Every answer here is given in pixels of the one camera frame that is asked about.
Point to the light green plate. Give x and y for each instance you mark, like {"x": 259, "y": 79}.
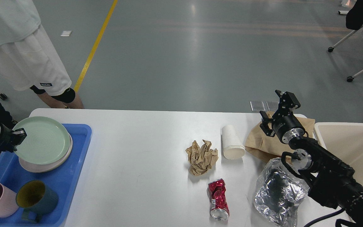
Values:
{"x": 46, "y": 140}

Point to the beige plastic bin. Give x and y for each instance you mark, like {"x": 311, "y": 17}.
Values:
{"x": 345, "y": 141}

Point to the pink plate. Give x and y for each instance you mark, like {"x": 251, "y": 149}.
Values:
{"x": 40, "y": 168}

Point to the brown paper bag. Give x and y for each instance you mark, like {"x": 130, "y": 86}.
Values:
{"x": 264, "y": 147}

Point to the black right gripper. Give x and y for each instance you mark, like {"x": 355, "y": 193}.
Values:
{"x": 283, "y": 123}

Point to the person in white shorts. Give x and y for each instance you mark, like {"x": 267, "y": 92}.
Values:
{"x": 28, "y": 59}

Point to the silver foil bag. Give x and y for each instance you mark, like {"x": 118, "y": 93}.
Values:
{"x": 279, "y": 194}

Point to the dark teal mug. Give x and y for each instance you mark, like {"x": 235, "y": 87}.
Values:
{"x": 36, "y": 199}

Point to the crumpled brown paper ball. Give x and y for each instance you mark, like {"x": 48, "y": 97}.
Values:
{"x": 201, "y": 158}

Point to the white paper cup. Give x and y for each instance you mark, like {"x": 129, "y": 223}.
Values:
{"x": 233, "y": 148}

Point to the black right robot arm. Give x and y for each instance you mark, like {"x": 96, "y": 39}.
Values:
{"x": 330, "y": 180}

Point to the metal floor plates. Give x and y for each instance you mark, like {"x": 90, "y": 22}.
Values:
{"x": 257, "y": 106}

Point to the crushed red soda can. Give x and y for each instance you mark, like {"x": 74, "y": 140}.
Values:
{"x": 218, "y": 205}

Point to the blue plastic tray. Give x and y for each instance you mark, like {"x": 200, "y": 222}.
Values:
{"x": 62, "y": 180}

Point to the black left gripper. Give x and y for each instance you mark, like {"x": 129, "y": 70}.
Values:
{"x": 9, "y": 139}

